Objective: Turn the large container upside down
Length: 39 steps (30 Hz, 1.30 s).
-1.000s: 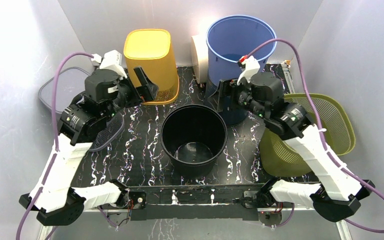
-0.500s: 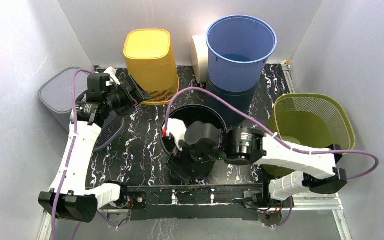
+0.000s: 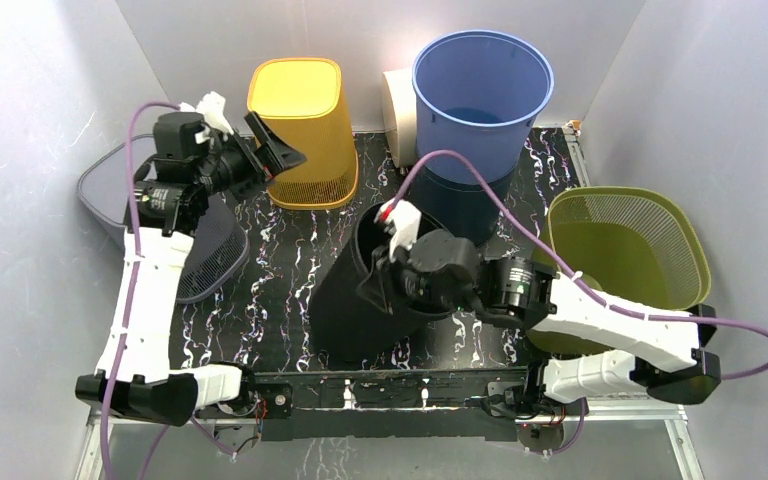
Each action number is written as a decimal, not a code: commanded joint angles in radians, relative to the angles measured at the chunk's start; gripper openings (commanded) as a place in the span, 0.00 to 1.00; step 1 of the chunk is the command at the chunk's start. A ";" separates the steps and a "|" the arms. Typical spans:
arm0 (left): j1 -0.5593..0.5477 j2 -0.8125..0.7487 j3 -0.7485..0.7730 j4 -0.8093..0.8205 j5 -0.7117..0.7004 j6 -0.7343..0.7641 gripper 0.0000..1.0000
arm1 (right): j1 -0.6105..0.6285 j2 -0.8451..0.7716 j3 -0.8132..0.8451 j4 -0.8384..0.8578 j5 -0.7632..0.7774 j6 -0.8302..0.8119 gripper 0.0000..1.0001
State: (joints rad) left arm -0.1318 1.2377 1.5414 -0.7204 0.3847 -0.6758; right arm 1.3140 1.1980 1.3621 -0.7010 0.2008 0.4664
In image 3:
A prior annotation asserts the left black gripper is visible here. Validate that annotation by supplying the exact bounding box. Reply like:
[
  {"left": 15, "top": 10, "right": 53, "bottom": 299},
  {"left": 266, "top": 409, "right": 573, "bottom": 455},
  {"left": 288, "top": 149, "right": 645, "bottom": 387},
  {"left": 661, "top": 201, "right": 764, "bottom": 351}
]
[{"left": 193, "top": 113, "right": 305, "bottom": 201}]

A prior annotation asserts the orange mesh waste basket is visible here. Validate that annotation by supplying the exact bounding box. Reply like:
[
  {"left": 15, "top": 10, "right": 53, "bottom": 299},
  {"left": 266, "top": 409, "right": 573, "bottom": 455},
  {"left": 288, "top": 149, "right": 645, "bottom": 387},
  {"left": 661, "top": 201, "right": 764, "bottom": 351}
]
[{"left": 247, "top": 57, "right": 359, "bottom": 210}]

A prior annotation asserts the grey mesh waste basket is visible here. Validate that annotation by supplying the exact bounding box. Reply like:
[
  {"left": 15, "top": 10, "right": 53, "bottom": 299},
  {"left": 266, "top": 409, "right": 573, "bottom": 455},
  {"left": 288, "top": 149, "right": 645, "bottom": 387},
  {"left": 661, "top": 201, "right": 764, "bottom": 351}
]
[{"left": 77, "top": 145, "right": 250, "bottom": 304}]

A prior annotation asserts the blue plastic bin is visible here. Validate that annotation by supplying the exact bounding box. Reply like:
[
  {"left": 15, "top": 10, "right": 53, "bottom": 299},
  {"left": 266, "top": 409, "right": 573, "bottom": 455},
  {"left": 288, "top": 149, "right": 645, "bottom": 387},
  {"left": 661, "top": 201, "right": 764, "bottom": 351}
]
[{"left": 412, "top": 30, "right": 555, "bottom": 182}]

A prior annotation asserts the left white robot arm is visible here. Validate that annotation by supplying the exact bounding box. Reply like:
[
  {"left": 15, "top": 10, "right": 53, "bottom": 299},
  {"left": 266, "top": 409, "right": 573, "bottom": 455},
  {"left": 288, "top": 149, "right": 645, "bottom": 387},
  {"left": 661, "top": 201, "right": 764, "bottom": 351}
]
[{"left": 74, "top": 106, "right": 306, "bottom": 426}]

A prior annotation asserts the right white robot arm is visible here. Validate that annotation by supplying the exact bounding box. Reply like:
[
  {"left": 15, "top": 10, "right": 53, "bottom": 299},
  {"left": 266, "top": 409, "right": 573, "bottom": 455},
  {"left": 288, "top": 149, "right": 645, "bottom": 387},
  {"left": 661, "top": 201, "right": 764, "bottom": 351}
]
[{"left": 357, "top": 230, "right": 722, "bottom": 414}]

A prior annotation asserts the dark navy bin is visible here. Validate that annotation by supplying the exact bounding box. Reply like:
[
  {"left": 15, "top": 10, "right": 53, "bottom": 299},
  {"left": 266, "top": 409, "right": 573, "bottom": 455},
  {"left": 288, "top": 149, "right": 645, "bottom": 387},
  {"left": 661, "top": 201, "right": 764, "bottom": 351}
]
[{"left": 407, "top": 156, "right": 500, "bottom": 246}]

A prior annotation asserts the white curved plastic object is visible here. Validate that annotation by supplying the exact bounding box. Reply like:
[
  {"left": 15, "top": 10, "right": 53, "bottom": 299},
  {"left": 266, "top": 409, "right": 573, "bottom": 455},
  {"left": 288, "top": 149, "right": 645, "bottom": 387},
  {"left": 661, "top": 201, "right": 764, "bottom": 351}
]
[{"left": 381, "top": 68, "right": 418, "bottom": 168}]

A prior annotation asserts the olive green mesh basket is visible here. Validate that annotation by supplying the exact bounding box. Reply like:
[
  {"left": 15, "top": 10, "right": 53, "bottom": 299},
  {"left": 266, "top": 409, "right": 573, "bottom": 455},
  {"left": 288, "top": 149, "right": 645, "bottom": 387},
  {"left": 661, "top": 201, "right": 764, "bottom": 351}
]
[{"left": 539, "top": 186, "right": 711, "bottom": 310}]

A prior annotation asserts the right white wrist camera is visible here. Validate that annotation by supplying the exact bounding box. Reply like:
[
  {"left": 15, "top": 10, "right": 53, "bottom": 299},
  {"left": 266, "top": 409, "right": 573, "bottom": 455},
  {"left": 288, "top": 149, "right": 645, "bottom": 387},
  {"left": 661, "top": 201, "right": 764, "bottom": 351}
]
[{"left": 375, "top": 198, "right": 422, "bottom": 261}]

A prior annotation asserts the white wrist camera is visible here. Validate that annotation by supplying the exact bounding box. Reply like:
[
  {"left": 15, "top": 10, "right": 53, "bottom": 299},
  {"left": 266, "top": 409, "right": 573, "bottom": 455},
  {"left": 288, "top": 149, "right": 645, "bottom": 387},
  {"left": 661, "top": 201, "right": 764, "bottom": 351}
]
[
  {"left": 375, "top": 198, "right": 422, "bottom": 261},
  {"left": 178, "top": 91, "right": 235, "bottom": 140}
]

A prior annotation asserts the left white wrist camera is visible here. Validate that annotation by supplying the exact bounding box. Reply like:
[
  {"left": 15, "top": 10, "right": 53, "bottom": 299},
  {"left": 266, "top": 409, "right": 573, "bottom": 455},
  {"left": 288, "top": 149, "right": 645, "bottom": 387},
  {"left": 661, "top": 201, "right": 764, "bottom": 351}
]
[{"left": 178, "top": 91, "right": 235, "bottom": 140}]

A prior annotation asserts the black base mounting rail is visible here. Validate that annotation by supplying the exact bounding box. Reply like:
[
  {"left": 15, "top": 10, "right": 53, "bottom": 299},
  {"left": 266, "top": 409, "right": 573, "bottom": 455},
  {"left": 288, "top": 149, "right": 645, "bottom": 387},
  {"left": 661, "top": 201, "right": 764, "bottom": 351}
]
[{"left": 251, "top": 369, "right": 561, "bottom": 441}]

